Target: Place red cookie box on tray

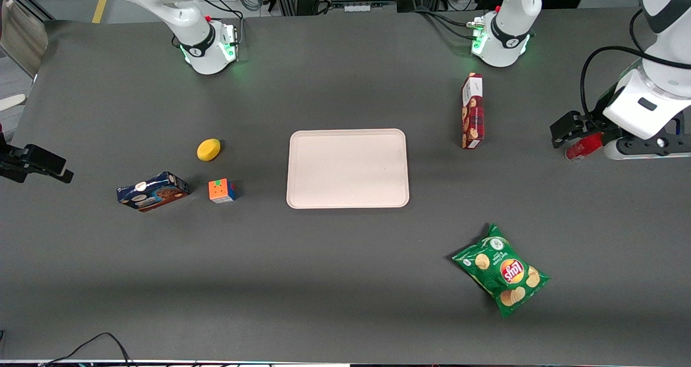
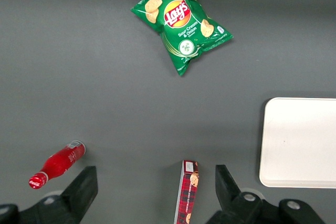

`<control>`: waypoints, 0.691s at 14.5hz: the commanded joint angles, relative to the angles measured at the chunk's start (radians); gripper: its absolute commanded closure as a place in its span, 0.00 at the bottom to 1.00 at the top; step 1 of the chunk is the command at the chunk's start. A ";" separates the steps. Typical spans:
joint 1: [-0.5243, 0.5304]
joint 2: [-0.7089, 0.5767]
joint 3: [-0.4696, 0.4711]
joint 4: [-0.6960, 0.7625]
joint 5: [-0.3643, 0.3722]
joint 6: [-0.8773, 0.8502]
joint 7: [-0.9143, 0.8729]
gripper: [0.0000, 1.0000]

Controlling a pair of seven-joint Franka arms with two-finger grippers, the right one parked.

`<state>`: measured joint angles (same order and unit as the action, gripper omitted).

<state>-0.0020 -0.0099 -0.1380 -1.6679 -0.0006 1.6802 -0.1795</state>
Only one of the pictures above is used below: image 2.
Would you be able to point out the red plaid cookie box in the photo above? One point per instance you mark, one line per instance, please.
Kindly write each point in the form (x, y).
(186, 195)

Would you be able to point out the green Lay's chips bag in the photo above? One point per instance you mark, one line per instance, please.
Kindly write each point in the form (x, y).
(178, 24)

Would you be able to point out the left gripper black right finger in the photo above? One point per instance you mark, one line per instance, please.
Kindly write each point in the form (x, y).
(233, 200)

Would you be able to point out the red Coca-Cola bottle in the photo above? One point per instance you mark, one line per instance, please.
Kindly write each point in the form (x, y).
(60, 162)

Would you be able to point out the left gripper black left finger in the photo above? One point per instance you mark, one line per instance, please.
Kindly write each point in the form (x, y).
(76, 197)

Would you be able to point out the white plastic tray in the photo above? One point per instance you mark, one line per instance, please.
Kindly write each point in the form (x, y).
(299, 142)

